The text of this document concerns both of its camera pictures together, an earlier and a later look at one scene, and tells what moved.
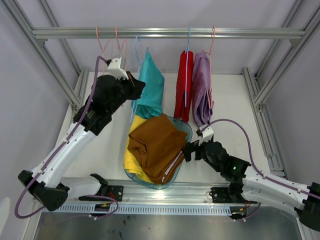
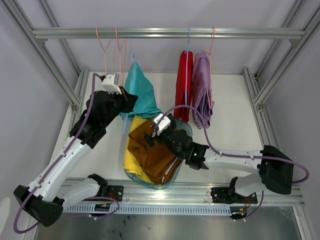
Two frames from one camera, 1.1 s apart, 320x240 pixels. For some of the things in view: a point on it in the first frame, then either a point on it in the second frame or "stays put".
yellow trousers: (131, 165) stays put
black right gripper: (194, 146) to (151, 138)
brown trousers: (157, 146) stays put
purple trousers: (203, 99) stays put
